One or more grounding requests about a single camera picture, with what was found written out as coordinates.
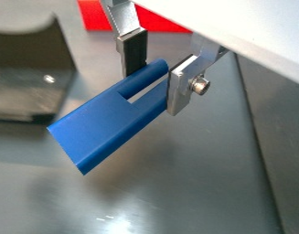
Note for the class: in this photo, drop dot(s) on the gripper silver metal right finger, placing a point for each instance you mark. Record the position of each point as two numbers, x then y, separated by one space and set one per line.
186 77

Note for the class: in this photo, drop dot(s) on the blue square-circle object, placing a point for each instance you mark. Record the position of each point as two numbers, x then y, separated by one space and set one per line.
98 127

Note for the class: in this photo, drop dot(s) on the red peg fixture block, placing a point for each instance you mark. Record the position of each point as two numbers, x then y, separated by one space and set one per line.
104 18

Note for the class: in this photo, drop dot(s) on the black curved regrasp stand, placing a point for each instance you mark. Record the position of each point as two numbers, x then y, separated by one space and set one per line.
36 73

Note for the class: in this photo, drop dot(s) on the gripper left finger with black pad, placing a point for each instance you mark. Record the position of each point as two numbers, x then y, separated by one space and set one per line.
131 42

